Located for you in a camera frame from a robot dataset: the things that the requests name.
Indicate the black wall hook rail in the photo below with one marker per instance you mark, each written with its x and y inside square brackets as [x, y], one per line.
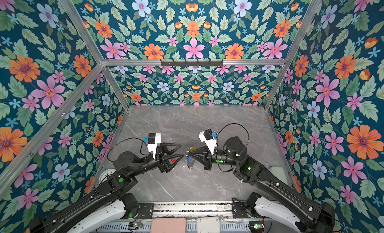
[197, 62]

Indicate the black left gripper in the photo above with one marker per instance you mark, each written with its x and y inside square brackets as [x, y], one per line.
[162, 160]

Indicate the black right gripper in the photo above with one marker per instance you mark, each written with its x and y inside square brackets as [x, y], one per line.
[208, 157]

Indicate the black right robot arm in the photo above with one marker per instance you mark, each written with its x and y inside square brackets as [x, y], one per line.
[287, 207]

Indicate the green circuit board right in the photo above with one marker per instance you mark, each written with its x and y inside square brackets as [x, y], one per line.
[257, 228]

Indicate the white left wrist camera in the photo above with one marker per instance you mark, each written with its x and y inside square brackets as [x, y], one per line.
[152, 141]

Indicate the white box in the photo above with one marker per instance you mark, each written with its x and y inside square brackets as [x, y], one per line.
[208, 225]

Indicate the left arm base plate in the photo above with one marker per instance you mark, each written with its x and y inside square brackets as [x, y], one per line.
[143, 211]

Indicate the aluminium front rail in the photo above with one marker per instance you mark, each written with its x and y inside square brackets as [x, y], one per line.
[216, 210]

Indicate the pink box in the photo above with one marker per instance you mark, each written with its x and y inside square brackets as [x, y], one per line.
[169, 225]

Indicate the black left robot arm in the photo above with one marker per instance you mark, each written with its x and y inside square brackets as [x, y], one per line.
[114, 189]

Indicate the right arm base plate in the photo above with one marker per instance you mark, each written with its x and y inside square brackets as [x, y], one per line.
[242, 211]

